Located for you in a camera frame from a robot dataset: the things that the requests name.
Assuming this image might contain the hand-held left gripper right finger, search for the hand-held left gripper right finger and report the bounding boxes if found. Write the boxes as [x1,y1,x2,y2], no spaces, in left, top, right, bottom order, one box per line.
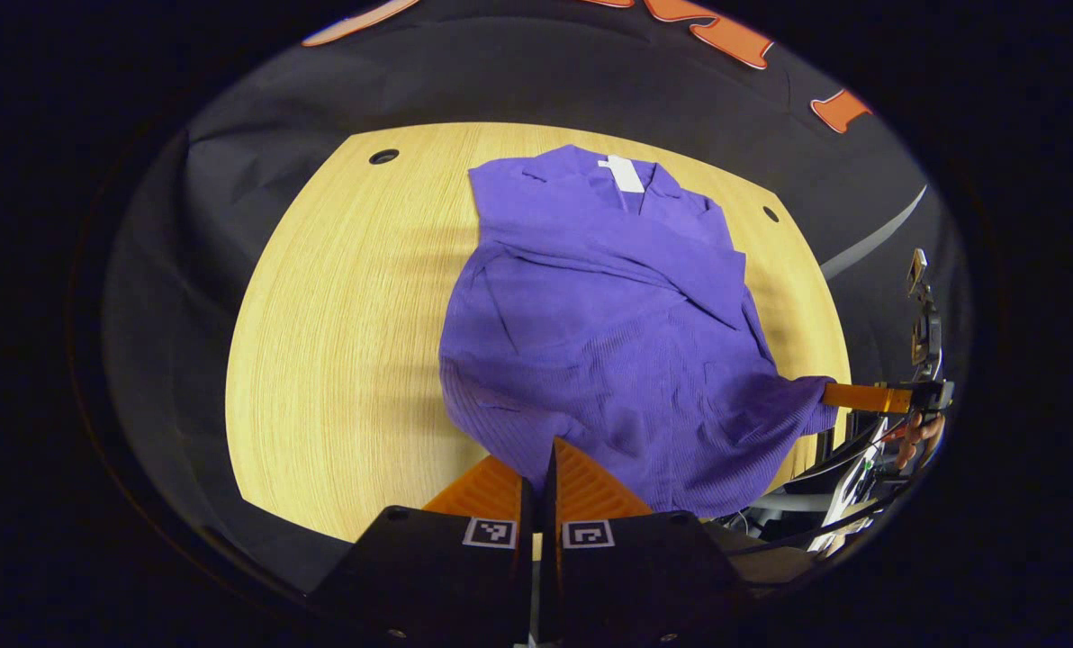
[536,438,753,648]

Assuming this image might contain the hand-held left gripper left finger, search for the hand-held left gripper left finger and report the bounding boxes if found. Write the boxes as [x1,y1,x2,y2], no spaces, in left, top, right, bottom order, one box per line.
[307,454,537,648]

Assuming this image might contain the purple knit garment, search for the purple knit garment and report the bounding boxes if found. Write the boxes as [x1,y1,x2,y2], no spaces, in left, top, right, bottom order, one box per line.
[437,144,840,521]

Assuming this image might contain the small device on stand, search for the small device on stand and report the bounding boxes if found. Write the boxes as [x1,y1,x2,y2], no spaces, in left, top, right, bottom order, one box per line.
[906,247,945,379]

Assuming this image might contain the black backdrop cloth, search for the black backdrop cloth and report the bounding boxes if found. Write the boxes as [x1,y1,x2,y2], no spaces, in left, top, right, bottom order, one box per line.
[104,0,969,595]

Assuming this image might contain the white post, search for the white post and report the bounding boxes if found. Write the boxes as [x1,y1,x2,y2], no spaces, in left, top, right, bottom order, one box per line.
[820,184,930,282]

